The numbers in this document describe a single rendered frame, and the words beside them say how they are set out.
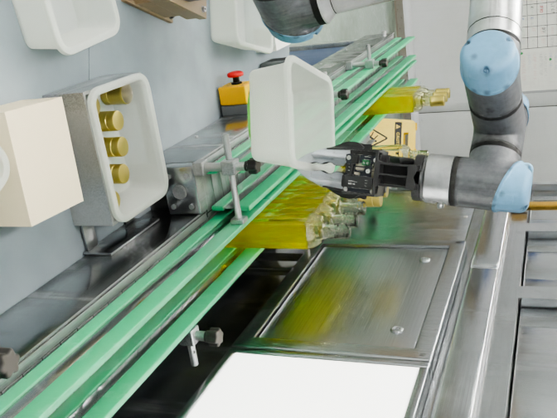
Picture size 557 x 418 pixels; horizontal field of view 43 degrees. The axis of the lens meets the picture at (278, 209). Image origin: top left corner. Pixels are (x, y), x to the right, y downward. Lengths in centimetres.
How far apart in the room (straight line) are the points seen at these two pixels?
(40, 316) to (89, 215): 22
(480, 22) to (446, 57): 617
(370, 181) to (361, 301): 33
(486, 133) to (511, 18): 16
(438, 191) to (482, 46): 22
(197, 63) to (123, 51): 29
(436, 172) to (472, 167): 5
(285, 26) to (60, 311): 70
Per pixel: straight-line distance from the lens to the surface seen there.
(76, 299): 107
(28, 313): 107
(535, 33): 711
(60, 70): 121
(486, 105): 102
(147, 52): 144
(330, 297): 134
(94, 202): 117
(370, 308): 128
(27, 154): 102
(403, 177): 104
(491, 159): 105
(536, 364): 120
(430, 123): 737
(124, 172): 122
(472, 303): 129
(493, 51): 98
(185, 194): 130
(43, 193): 104
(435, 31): 720
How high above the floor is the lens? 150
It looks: 22 degrees down
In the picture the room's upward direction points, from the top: 90 degrees clockwise
